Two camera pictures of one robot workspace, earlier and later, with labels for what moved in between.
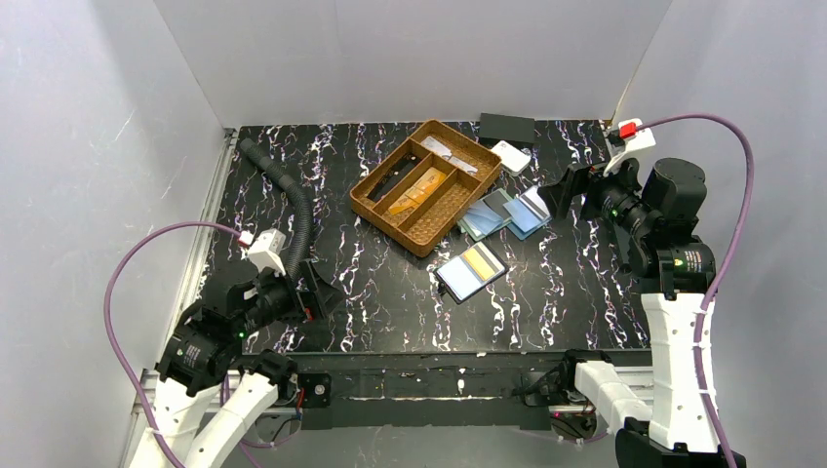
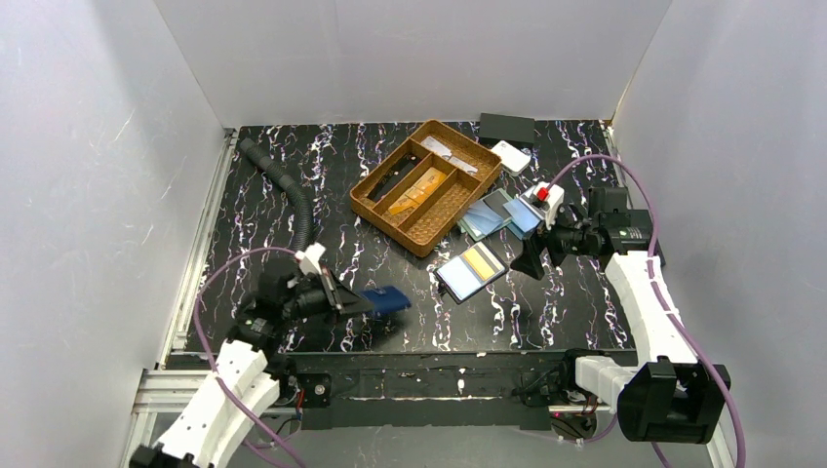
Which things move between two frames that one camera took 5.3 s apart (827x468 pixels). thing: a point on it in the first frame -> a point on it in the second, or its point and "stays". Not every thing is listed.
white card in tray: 439,148 stays
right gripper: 588,196 -> 542,242
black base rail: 419,390 stays
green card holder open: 486,215 stays
